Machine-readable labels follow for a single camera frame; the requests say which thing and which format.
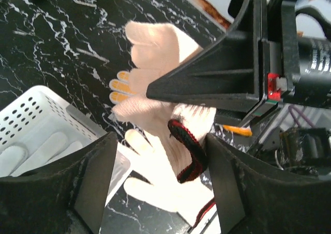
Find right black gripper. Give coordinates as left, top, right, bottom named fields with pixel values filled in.
left=146, top=0, right=330, bottom=120

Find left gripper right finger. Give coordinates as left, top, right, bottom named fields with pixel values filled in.
left=206, top=134, right=330, bottom=233

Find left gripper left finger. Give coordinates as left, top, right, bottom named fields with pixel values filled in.
left=1, top=132, right=117, bottom=233

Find blue dotted work glove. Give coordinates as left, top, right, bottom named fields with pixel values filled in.
left=1, top=132, right=83, bottom=177

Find cream glove red cuff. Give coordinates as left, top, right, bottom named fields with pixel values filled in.
left=124, top=129, right=215, bottom=227

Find white perforated storage basket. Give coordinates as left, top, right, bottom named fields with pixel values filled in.
left=0, top=85, right=131, bottom=201

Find yellow dotted work glove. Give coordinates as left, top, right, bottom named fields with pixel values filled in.
left=109, top=71, right=136, bottom=104

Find white glove orange cuff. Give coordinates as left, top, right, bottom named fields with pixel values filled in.
left=223, top=125, right=252, bottom=137

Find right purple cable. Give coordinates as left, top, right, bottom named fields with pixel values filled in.
left=288, top=106, right=316, bottom=129

